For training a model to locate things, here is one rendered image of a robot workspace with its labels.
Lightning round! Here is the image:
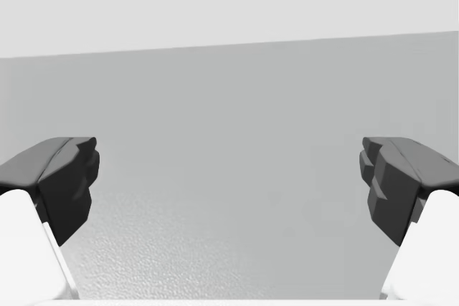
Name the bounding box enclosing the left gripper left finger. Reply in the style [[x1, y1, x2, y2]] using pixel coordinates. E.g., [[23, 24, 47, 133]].
[[0, 136, 101, 301]]

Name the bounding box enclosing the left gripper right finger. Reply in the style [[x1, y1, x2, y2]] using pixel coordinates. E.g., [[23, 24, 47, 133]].
[[359, 136, 459, 301]]

